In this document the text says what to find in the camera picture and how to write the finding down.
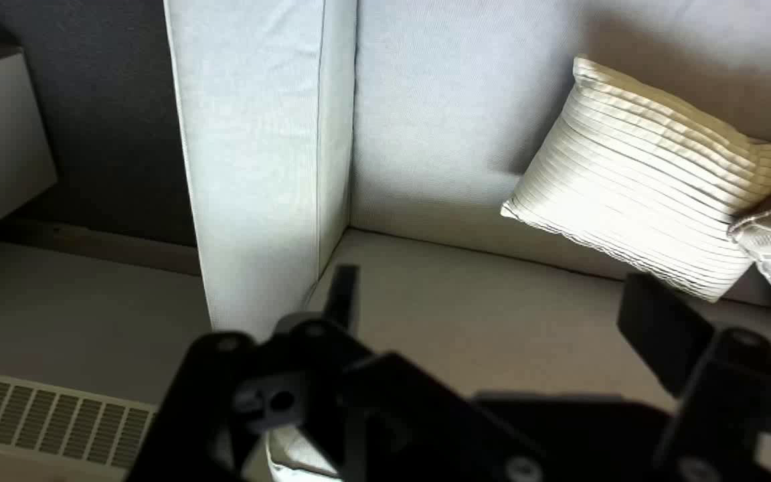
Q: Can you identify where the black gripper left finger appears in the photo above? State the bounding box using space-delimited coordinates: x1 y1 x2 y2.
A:
127 262 551 482

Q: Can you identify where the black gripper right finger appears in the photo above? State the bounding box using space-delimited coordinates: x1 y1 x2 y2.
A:
616 271 771 482

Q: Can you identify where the cream pleated pillow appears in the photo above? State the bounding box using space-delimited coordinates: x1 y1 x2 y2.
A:
499 54 771 305

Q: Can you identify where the heater vent grille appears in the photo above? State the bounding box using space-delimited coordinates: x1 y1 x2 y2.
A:
0 362 160 473

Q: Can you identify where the grey sofa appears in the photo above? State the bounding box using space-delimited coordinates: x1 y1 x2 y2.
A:
160 0 771 482

